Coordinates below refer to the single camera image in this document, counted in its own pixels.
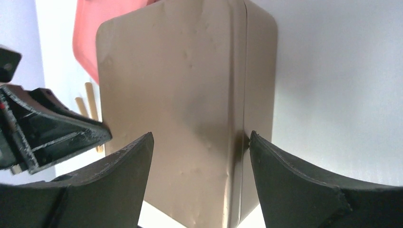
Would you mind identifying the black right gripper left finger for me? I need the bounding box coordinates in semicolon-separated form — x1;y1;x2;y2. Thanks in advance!
0;133;154;228

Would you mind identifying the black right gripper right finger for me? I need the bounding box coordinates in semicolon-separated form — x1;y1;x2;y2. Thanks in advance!
249;131;403;228

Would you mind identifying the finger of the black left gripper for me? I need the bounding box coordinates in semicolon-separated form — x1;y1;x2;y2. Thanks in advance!
0;84;112;174

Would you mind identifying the brown box lid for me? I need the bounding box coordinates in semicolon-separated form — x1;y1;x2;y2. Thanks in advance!
96;0;278;228

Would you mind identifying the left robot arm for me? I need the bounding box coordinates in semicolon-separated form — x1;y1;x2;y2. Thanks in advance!
0;47;112;174

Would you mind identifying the pink plastic tray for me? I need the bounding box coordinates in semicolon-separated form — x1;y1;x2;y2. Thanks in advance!
72;0;155;84

